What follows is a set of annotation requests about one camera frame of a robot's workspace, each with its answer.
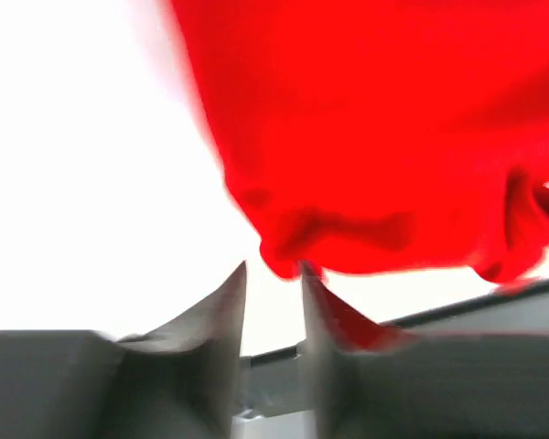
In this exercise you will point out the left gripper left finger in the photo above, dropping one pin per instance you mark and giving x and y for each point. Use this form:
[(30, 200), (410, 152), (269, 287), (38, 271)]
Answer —
[(179, 380)]

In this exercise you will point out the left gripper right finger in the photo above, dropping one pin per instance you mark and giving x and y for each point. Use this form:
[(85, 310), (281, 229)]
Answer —
[(369, 380)]

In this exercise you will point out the red t-shirt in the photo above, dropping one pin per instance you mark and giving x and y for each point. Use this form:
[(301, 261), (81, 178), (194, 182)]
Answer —
[(378, 136)]

